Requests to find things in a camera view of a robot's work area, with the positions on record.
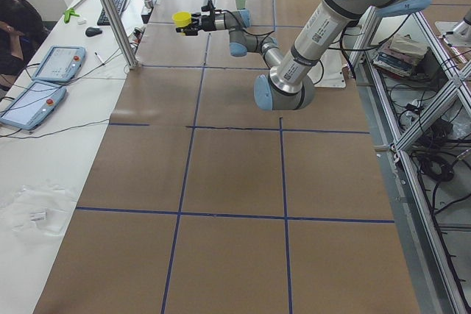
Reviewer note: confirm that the stack of books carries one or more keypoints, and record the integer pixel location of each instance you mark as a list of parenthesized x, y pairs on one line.
[(400, 55)]

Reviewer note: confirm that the small metal cup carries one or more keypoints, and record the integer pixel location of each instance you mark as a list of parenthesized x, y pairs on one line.
[(149, 4)]

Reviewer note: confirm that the dark computer mouse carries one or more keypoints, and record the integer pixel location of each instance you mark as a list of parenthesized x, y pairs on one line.
[(92, 31)]

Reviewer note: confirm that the black white marker pen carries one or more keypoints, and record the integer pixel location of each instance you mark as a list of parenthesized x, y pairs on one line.
[(99, 58)]

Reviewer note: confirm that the black keyboard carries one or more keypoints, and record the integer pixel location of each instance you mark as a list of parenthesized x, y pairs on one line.
[(103, 20)]

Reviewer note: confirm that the upper teach pendant tablet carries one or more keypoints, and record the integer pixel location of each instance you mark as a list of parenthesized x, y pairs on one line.
[(60, 64)]

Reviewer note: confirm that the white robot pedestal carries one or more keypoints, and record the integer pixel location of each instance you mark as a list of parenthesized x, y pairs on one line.
[(328, 72)]

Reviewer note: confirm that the green plastic tool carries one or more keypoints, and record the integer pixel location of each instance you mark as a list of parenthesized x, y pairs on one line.
[(68, 14)]

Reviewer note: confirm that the lower teach pendant tablet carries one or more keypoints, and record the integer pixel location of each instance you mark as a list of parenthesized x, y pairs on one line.
[(33, 105)]

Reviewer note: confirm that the teach pendant tablet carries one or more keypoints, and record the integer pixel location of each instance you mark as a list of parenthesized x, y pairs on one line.
[(60, 64), (33, 105)]

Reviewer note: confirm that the yellow plastic cup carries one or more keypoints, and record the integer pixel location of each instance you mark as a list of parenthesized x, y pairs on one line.
[(182, 19)]

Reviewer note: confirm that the aluminium frame post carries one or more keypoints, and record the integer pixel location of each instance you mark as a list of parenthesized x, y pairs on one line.
[(119, 33)]

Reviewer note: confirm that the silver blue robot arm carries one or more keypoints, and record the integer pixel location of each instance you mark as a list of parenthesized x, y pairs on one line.
[(288, 86)]

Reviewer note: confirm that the clear plastic bag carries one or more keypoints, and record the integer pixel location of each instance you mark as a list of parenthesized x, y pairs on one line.
[(37, 213)]

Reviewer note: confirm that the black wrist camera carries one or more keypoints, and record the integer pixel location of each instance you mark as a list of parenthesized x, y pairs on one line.
[(207, 6)]

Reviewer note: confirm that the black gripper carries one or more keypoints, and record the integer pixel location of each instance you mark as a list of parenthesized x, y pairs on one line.
[(208, 23)]

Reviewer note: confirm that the seated person dark hair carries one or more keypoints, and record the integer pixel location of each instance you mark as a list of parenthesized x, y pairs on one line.
[(22, 32)]

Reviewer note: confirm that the green plastic cup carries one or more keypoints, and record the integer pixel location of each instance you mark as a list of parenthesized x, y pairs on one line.
[(240, 4)]

